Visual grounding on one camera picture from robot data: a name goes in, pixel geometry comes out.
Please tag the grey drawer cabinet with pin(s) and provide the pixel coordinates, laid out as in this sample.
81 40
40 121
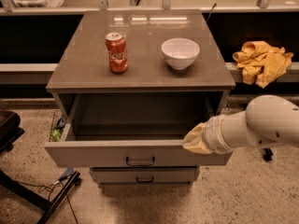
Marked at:
84 68

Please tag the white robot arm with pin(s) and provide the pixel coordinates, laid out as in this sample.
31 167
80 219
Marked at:
268 121

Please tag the white bowl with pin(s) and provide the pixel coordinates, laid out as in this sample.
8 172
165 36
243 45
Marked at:
180 53

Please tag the black chair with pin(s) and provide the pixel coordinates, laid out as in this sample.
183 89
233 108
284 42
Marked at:
10 129

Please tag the grey drawer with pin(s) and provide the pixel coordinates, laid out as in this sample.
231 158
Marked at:
132 130
155 175

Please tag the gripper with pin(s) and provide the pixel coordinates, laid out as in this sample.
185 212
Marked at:
211 135

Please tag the red soda can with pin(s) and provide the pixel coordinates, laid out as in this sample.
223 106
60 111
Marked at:
117 52

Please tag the yellow crumpled cloth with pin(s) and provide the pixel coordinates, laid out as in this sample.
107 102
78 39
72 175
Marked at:
261 63

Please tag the grey bottom drawer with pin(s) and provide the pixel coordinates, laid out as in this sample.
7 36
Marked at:
155 175

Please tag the grey top drawer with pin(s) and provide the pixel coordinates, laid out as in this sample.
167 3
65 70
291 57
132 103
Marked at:
132 130

